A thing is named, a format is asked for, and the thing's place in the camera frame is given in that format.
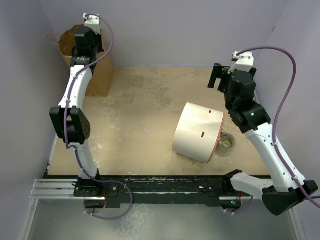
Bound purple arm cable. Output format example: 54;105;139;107
63;13;133;220
223;46;320;217

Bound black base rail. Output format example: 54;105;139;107
43;173;248;208

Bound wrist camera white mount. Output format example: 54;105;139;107
228;51;254;74
82;13;101;35

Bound white cylindrical toy drum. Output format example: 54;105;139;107
172;102;225;164

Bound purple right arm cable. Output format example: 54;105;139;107
223;46;320;217

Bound brown paper bag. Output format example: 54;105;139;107
46;24;115;98

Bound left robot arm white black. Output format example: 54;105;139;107
49;26;103;197

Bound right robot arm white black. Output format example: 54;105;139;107
208;63;318;216

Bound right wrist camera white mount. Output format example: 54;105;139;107
228;51;254;74

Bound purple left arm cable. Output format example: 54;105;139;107
63;13;133;220

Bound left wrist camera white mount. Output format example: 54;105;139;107
82;13;101;35

